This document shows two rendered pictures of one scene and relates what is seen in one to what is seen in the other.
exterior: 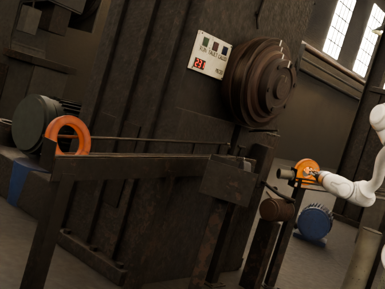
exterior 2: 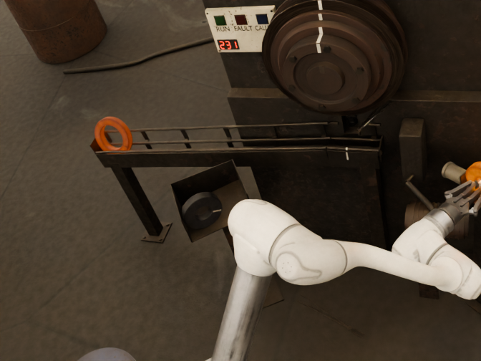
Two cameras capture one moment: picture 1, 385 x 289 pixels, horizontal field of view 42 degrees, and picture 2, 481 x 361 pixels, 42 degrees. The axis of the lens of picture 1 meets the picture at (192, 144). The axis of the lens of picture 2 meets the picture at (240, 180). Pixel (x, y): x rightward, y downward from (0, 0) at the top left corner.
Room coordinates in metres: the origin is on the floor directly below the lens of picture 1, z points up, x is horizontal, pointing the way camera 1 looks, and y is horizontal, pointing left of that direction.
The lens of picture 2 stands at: (2.09, -1.89, 2.38)
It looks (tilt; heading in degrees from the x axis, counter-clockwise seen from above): 45 degrees down; 85
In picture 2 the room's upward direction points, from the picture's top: 20 degrees counter-clockwise
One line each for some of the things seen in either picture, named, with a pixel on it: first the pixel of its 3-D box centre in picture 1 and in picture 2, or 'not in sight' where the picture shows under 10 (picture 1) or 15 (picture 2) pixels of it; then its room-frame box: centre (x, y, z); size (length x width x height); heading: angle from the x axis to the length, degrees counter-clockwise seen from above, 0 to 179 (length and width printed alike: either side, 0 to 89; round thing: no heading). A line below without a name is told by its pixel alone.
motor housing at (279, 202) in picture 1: (266, 243); (438, 252); (2.84, -0.57, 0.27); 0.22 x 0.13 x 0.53; 142
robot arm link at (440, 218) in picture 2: (327, 180); (438, 223); (2.73, -0.75, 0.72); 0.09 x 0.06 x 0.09; 107
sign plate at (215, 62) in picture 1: (211, 56); (245, 30); (2.46, 0.04, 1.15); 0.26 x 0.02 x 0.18; 142
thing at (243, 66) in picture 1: (262, 82); (333, 56); (2.66, -0.26, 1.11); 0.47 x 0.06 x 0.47; 142
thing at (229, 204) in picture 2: (208, 243); (231, 246); (2.11, -0.19, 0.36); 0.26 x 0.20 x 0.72; 177
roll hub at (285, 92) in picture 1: (278, 86); (326, 75); (2.60, -0.33, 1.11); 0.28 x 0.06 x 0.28; 142
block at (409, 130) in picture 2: (258, 165); (413, 150); (2.85, -0.39, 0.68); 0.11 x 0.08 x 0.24; 52
